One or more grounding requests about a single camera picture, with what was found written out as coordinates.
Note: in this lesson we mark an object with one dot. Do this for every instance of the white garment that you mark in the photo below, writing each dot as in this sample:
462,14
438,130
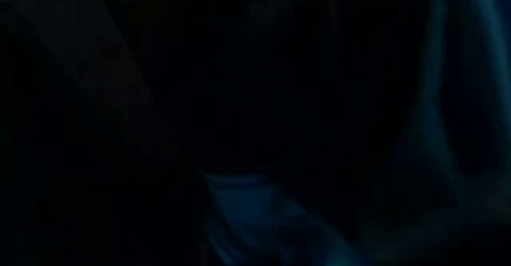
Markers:
247,206

